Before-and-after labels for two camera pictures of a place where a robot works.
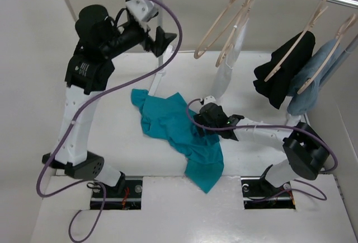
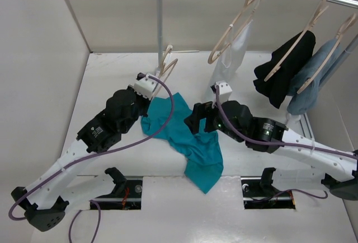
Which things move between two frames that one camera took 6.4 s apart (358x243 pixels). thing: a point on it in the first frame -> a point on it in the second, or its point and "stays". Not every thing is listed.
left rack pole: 159,15 stays
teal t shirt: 166,117 stays
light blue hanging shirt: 302,103 stays
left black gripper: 161,40 -> 146,102
